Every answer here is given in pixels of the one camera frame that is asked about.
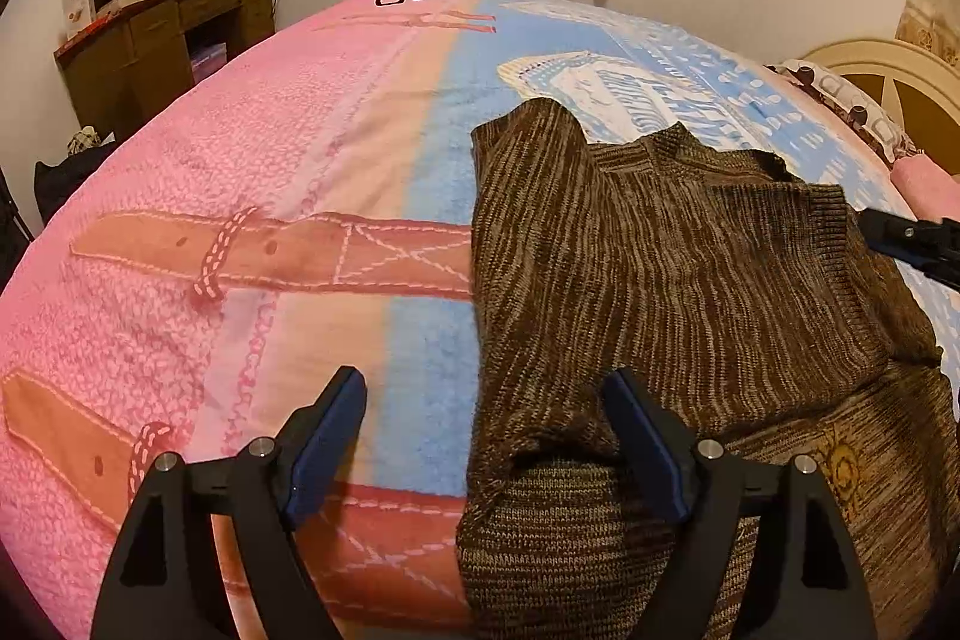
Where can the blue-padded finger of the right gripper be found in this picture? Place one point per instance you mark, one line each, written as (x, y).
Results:
(930, 247)

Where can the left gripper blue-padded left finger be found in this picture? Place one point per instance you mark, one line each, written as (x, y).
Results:
(164, 579)

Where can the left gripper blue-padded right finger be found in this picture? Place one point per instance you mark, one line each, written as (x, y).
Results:
(805, 580)

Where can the brown knitted sweater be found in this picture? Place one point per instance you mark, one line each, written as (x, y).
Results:
(747, 303)

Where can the pink folded quilt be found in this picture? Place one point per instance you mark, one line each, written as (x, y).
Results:
(930, 192)

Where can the white patterned pillow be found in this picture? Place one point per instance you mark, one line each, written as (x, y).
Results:
(866, 118)

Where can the cream wooden headboard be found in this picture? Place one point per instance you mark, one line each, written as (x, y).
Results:
(918, 91)

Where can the beige window curtain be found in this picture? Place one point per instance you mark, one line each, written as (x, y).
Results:
(933, 25)

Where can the pink and blue patterned blanket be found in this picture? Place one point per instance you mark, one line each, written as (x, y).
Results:
(308, 207)

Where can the black chair by desk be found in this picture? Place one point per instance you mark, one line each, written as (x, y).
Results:
(53, 185)

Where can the brown wooden desk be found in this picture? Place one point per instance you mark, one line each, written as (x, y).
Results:
(131, 66)

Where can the white box on desk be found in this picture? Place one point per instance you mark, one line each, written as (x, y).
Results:
(78, 15)

